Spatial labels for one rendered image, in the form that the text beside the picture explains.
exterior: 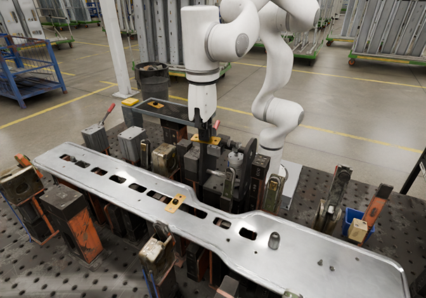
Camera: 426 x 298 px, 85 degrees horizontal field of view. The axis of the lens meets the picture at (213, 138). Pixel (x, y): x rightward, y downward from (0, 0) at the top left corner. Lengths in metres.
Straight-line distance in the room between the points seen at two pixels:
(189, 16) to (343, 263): 0.72
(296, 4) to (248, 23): 0.35
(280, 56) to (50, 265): 1.21
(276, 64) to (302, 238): 0.61
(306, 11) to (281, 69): 0.21
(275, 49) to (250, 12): 0.41
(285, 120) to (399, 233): 0.73
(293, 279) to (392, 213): 0.87
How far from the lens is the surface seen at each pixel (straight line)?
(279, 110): 1.04
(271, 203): 0.84
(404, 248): 1.35
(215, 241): 0.75
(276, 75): 0.98
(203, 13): 0.54
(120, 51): 4.49
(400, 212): 1.52
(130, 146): 1.03
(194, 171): 0.93
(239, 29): 0.52
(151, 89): 3.53
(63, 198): 0.95
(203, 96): 0.57
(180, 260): 1.07
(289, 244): 0.77
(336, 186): 0.76
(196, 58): 0.56
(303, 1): 0.89
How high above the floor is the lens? 1.62
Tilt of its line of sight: 32 degrees down
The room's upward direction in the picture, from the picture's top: straight up
